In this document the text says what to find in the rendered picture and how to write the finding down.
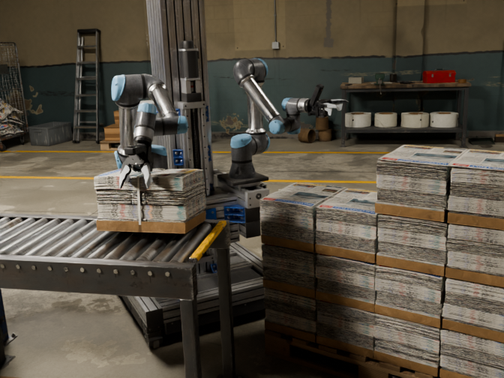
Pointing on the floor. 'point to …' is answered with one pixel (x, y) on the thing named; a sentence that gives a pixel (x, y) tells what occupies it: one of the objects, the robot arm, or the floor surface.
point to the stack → (379, 284)
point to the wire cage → (7, 130)
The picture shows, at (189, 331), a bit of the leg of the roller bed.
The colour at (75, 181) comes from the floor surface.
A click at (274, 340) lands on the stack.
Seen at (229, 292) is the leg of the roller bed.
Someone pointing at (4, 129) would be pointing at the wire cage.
